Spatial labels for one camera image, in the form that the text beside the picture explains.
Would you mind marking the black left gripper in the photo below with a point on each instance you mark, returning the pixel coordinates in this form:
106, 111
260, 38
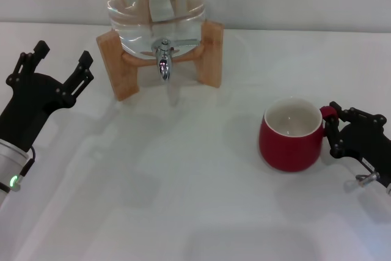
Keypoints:
30, 105

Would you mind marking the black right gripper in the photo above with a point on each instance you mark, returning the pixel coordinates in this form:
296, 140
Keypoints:
366, 145

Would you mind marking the red ceramic cup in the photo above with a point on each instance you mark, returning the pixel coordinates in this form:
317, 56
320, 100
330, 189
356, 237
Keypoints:
287, 154

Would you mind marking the chrome faucet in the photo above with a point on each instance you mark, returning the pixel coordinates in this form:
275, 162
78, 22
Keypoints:
164, 65

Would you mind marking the wooden dispenser stand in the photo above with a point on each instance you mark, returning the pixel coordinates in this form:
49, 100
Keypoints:
123, 74

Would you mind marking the glass water dispenser jar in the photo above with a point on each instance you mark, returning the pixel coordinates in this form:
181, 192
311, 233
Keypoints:
137, 13

